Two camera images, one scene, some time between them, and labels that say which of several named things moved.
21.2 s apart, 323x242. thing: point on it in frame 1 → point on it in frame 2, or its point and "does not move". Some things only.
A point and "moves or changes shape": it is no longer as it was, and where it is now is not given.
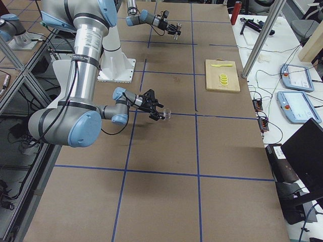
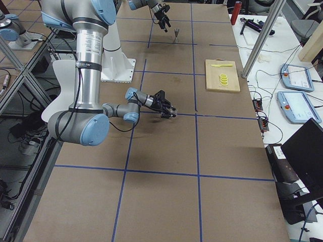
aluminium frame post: (275, 10) does not move
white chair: (62, 67) does not move
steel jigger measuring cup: (178, 26) moves or changes shape
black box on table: (283, 171) does not move
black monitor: (304, 151) does not move
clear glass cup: (167, 113) moves or changes shape
